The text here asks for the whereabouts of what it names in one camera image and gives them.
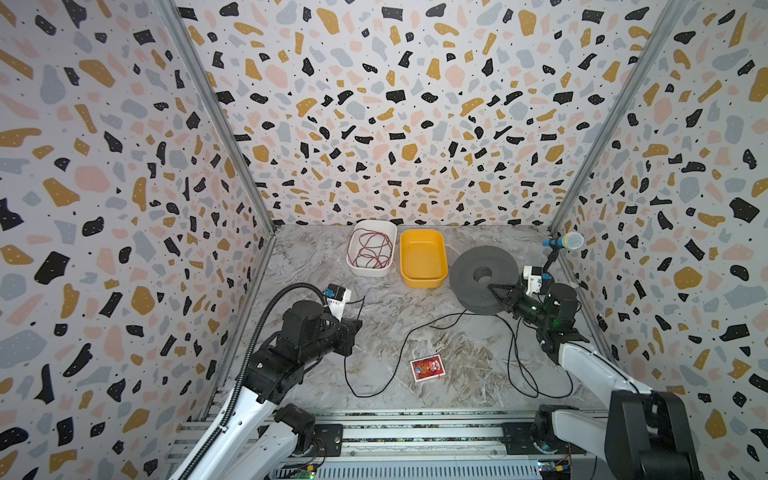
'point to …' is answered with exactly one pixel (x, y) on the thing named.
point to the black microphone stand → (554, 254)
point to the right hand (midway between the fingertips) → (486, 282)
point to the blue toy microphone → (570, 240)
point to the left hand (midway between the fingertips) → (362, 319)
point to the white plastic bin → (387, 227)
